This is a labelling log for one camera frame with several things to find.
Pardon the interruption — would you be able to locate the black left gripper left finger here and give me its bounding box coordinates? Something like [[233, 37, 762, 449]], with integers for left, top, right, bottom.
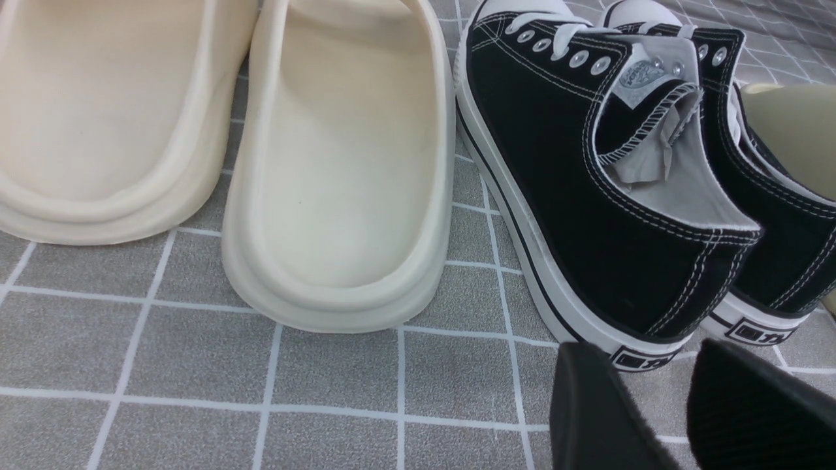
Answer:
[[550, 342, 680, 469]]

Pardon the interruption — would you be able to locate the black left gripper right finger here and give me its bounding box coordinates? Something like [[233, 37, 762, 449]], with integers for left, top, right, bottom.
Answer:
[[687, 339, 835, 469]]

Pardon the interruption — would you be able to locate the black canvas sneaker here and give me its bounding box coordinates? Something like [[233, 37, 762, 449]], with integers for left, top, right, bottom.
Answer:
[[455, 1, 762, 373], [598, 1, 835, 346]]

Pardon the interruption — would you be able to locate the olive green left slide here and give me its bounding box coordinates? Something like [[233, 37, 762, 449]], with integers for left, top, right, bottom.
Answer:
[[735, 84, 834, 321]]

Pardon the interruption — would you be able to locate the cream right foam slide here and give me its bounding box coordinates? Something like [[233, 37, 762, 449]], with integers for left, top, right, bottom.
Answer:
[[221, 1, 456, 334]]

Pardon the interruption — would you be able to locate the cream foam slide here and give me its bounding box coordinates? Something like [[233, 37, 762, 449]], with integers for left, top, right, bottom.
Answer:
[[1, 1, 259, 245], [221, 1, 456, 334]]

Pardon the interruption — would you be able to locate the grey checked floor cloth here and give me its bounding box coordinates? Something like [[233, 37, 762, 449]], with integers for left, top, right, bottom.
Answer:
[[0, 0, 836, 470]]

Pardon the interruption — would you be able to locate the cream left foam slide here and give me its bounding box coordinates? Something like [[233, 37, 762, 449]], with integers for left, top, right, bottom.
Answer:
[[1, 1, 259, 245]]

